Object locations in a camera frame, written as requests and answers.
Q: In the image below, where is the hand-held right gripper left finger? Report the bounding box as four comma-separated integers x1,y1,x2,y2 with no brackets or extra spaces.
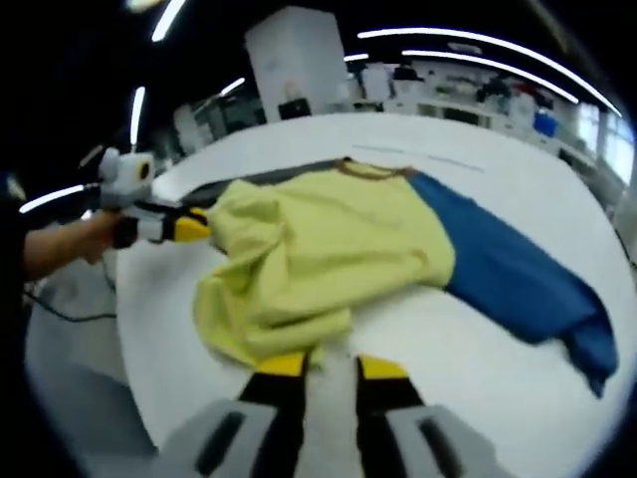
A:
163,351,310,478

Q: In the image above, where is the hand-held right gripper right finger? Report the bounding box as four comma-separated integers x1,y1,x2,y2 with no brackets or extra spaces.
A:
355,354,505,478

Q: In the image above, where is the yellow colour-block garment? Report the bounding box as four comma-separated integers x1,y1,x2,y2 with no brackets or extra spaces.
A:
151,156,621,399

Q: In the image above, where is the person's left hand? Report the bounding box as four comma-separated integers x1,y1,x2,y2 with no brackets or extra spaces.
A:
74,211,121,265

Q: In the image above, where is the black box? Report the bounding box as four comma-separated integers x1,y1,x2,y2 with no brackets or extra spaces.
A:
278,98,314,120

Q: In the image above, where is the white square pillar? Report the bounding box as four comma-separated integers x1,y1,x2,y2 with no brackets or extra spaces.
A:
243,7,349,123

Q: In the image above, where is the white panel board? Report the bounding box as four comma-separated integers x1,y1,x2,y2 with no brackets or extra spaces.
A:
360,67,390,101

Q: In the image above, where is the white shelving unit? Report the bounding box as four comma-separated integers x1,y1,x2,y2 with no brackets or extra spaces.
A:
357,57,613,160

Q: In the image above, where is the blue bin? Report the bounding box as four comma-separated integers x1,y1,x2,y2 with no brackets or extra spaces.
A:
533,110,559,136

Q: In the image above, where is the black cable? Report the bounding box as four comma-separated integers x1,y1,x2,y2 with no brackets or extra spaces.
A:
22,257,119,323

